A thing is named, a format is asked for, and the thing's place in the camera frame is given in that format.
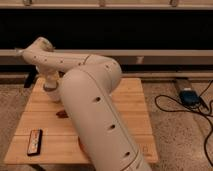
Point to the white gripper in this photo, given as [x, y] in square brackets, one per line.
[50, 76]

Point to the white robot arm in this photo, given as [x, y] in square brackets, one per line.
[83, 83]

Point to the small brown object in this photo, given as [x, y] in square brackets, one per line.
[62, 114]

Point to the wooden board table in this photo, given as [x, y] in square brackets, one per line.
[59, 140]

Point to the black rectangular box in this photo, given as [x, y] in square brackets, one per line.
[34, 143]

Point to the blue power adapter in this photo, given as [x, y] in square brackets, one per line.
[189, 97]

